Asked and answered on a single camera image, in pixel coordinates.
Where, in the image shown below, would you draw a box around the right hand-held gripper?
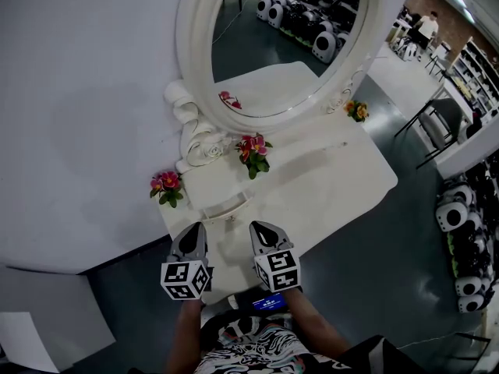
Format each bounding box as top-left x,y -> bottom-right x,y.
249,220 -> 303,294

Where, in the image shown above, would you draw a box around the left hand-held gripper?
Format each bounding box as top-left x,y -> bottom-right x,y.
160,221 -> 214,302

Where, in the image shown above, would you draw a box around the white curved dressing table drawer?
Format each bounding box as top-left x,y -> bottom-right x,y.
199,190 -> 257,223

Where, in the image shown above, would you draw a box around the person's left forearm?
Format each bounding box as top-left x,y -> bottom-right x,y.
165,296 -> 204,374

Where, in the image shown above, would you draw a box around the person's right forearm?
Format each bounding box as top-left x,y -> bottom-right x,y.
278,286 -> 352,361

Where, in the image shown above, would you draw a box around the white dressing table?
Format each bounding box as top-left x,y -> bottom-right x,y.
158,111 -> 399,307

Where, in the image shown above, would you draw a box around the black device with blue screen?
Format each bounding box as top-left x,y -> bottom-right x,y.
233,291 -> 290,313

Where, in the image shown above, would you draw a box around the person's patterned shirt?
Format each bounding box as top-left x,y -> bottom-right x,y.
127,312 -> 420,374

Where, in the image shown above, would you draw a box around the pink potted flowers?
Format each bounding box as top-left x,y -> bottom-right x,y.
149,170 -> 185,209
235,132 -> 274,181

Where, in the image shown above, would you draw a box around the white flat board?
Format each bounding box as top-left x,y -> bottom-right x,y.
0,311 -> 117,374

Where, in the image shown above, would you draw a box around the orange potted flowers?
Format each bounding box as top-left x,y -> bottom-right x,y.
342,99 -> 370,124

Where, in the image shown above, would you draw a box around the pile of black white backpacks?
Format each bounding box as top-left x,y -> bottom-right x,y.
434,161 -> 499,315

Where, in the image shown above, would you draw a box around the white oval framed mirror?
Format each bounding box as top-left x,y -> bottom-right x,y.
163,0 -> 391,175

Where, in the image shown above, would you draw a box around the black metal chair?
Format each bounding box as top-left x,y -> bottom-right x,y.
393,97 -> 465,170

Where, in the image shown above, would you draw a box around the storage shelf rack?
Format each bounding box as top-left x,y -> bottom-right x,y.
448,37 -> 499,113

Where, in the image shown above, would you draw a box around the white floor cable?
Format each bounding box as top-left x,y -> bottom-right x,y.
397,335 -> 458,351

